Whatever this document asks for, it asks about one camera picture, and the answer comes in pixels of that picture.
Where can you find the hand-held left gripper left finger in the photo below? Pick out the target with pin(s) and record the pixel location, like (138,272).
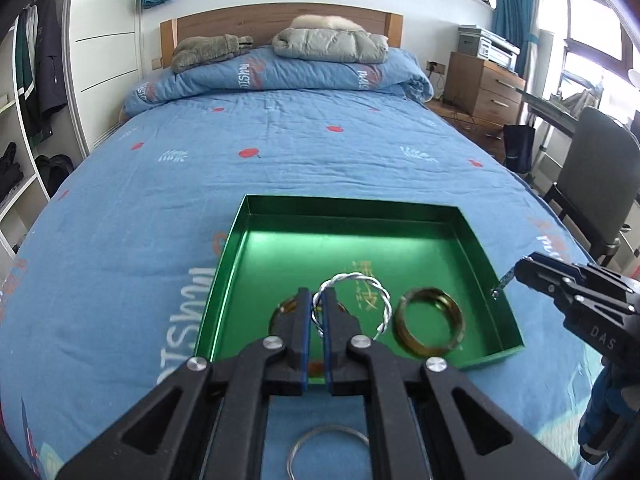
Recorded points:
(302,350)

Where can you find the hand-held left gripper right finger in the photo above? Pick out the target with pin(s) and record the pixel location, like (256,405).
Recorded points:
(328,350)

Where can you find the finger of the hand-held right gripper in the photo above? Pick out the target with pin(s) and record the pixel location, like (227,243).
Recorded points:
(570,267)
(542,277)

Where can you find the amber bangle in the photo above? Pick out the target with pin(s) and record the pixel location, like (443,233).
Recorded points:
(280,306)

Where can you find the thin silver bangle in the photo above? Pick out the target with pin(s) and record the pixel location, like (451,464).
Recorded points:
(320,428)

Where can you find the green tray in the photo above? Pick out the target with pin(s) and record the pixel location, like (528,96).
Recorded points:
(300,240)

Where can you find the person's right forearm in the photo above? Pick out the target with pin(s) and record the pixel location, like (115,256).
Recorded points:
(612,410)

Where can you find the bronze bangle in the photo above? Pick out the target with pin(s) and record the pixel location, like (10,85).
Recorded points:
(400,334)

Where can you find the grey chair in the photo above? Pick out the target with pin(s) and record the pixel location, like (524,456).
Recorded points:
(595,160)

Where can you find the black tote bag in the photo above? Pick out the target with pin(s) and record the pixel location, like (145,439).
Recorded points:
(519,149)

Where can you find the glass desk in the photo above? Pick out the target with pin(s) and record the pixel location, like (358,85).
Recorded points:
(550,110)

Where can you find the wooden dresser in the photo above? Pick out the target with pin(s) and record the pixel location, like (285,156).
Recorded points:
(480,90)

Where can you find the white printer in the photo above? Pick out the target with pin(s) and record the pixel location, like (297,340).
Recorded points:
(482,45)

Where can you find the side window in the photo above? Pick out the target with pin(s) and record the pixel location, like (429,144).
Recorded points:
(595,20)

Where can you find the long teal curtain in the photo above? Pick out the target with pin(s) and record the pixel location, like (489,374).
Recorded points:
(510,5)

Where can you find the folded blue quilt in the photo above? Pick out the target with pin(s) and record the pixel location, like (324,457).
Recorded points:
(300,77)

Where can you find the black backpack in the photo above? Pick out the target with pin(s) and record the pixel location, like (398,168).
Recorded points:
(55,175)

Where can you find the grey down jacket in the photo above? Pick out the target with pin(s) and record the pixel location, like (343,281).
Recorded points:
(330,45)

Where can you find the grey plush toy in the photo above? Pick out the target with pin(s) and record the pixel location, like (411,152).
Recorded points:
(205,52)

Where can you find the white fur pillow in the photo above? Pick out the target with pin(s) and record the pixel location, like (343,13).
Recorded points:
(325,21)

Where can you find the wooden headboard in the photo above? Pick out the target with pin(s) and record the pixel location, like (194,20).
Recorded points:
(225,22)

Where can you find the black folded clothes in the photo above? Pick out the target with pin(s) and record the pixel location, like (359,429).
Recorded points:
(10,172)

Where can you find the white wardrobe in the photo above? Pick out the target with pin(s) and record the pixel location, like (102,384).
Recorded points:
(105,60)

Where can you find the hanging dark jacket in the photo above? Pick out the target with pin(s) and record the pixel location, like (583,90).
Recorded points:
(50,60)

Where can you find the hanging green white garment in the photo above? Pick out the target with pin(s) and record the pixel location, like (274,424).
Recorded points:
(27,75)

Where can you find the wall power outlet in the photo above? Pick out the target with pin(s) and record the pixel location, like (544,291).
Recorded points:
(436,67)

